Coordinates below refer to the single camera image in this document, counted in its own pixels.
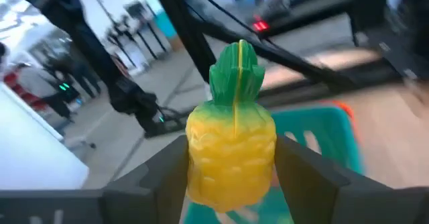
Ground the white flat surface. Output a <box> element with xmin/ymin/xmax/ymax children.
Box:
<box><xmin>0</xmin><ymin>82</ymin><xmax>90</xmax><ymax>190</ymax></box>

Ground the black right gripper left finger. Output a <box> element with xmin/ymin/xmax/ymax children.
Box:
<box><xmin>102</xmin><ymin>135</ymin><xmax>190</xmax><ymax>224</ymax></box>

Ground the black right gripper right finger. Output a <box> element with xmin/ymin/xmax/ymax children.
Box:
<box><xmin>273</xmin><ymin>135</ymin><xmax>395</xmax><ymax>224</ymax></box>

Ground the yellow toy pineapple green crown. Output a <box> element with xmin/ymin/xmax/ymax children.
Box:
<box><xmin>184</xmin><ymin>39</ymin><xmax>278</xmax><ymax>213</ymax></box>

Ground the black aluminium table frame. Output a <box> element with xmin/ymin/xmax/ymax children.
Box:
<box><xmin>149</xmin><ymin>0</ymin><xmax>429</xmax><ymax>101</ymax></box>

